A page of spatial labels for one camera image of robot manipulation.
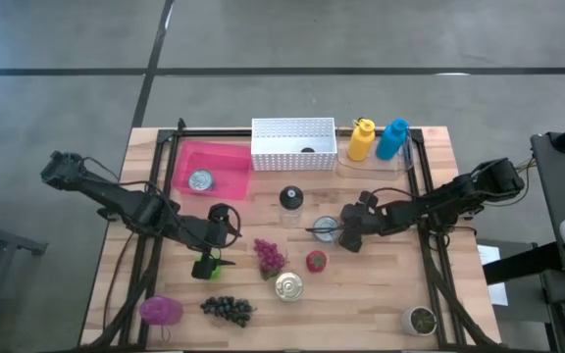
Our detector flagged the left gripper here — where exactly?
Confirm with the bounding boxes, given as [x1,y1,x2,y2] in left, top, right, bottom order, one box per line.
[179,203,237,281]

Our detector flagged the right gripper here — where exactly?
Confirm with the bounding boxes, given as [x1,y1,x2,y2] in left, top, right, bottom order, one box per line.
[305,191,389,254]

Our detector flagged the silver-top tin can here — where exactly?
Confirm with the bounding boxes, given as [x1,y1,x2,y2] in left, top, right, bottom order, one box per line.
[311,215,342,244]
[186,168,217,193]

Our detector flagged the red toy strawberry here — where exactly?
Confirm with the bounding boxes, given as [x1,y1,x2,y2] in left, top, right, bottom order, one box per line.
[305,249,328,274]

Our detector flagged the yellow plastic bottle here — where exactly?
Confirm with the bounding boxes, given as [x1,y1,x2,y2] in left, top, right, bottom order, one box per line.
[346,117,378,163]

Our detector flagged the green toy apple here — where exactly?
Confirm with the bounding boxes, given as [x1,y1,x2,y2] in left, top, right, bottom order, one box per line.
[193,253,224,281]

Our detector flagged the clear plastic bin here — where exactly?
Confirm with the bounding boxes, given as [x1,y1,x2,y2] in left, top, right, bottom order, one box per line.
[334,127,417,178]

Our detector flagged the black plastic grape bunch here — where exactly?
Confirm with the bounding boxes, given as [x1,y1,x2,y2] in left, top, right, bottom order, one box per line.
[199,295,255,328]

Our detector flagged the pink plastic bin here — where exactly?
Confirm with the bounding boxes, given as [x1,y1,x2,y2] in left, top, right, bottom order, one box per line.
[170,138,254,201]

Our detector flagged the blue plastic bottle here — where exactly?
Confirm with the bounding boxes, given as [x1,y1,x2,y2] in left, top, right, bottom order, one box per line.
[375,118,411,162]

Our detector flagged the gold-top blue-label tin can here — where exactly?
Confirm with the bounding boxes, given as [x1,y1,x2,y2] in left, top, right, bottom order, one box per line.
[274,272,305,303]

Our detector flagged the small white potted plant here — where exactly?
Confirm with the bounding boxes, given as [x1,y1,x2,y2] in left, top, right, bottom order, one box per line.
[400,306,438,337]

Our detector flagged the white perforated basket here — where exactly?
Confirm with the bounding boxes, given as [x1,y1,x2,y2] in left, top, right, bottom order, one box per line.
[250,117,338,173]

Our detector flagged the white paper sheet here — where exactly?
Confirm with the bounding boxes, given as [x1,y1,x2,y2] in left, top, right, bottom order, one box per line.
[476,243,510,308]

